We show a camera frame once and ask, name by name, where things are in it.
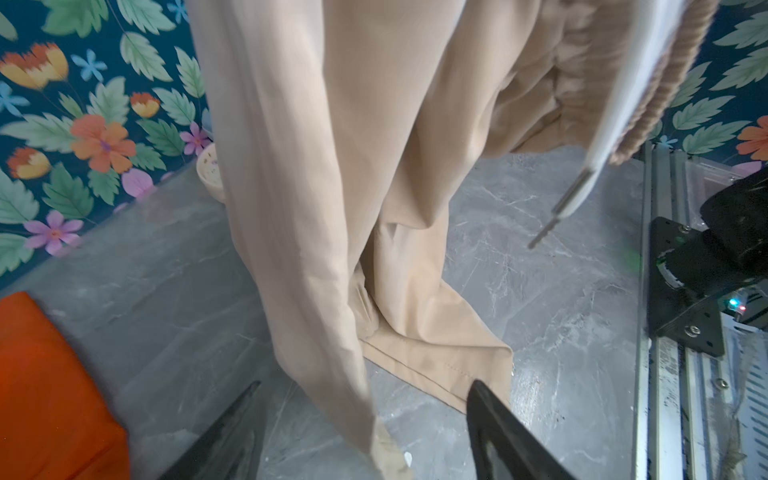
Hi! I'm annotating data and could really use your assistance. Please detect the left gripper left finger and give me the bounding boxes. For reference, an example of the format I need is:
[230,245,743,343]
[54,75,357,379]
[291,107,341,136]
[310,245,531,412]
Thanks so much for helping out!
[160,381,267,480]

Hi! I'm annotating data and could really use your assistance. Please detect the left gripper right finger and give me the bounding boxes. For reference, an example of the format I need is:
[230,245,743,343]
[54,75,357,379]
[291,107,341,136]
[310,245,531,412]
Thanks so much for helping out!
[466,380,574,480]

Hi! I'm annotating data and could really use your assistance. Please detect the orange shorts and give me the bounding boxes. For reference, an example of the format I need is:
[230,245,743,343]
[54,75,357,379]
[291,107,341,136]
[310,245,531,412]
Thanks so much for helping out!
[1,292,130,479]

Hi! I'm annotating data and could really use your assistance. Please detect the beige shorts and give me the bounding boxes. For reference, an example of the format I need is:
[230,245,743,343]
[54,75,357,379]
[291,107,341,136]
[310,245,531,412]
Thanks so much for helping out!
[187,1,718,479]

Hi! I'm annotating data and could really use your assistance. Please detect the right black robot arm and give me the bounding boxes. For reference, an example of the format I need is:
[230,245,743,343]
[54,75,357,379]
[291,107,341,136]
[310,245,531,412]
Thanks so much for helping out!
[657,169,767,297]

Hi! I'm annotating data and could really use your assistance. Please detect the pink round alarm clock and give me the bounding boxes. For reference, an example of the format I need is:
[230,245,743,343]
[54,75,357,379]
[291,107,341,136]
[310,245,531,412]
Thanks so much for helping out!
[195,143,226,204]

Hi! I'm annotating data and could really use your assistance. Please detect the aluminium mounting rail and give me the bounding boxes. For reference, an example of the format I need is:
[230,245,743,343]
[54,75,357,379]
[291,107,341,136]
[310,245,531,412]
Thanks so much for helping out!
[632,142,768,480]

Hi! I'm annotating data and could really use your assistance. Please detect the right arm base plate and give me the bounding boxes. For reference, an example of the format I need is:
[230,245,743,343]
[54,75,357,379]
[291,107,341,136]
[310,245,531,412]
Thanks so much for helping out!
[646,217,725,358]

